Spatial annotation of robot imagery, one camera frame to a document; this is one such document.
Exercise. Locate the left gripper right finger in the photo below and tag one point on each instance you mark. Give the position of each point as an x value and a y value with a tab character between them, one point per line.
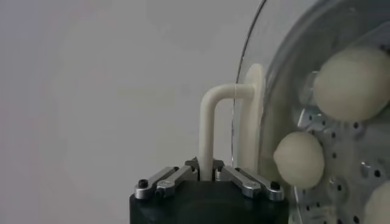
243	182

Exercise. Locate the steel perforated steamer tray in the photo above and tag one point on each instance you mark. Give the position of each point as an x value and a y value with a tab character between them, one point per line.
350	152

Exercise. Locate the white steamed baozi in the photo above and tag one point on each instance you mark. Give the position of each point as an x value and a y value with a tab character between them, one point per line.
353	83
379	205
298	159

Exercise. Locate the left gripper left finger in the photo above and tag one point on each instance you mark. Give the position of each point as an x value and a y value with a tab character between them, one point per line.
173	181

